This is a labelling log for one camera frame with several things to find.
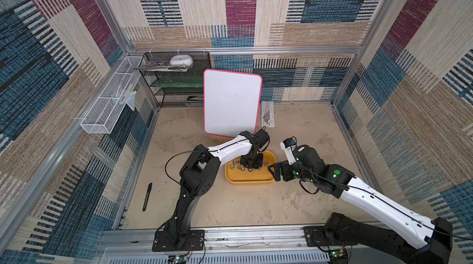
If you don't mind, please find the yellow plastic storage box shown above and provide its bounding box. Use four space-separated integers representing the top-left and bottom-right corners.
224 151 276 185

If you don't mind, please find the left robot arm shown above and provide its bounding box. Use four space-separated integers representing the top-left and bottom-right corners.
153 129 270 252

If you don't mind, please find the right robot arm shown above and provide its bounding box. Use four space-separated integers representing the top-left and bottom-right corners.
268 138 453 264

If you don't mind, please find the white printed packet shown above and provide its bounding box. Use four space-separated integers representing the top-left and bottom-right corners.
261 101 275 128

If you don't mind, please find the pink framed whiteboard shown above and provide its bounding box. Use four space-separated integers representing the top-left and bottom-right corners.
203 69 262 137

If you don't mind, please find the black marker pen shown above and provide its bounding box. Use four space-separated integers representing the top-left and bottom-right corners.
142 183 153 212

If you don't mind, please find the white round device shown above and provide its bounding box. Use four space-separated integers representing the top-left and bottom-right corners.
169 54 193 68

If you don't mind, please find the magazine on shelf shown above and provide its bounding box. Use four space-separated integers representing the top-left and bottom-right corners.
133 60 193 72

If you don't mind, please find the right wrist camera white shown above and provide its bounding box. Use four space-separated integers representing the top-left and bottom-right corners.
280 137 297 165

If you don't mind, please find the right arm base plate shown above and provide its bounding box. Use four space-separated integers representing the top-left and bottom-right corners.
303 226 358 248

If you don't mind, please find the aluminium front rail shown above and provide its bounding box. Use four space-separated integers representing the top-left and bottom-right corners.
95 221 411 264

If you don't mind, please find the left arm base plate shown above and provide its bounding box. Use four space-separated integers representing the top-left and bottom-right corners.
152 230 205 252

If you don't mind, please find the black wire shelf rack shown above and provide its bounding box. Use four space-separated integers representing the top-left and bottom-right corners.
139 51 211 108

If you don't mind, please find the white wire wall basket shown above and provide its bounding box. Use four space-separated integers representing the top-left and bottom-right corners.
81 57 142 134

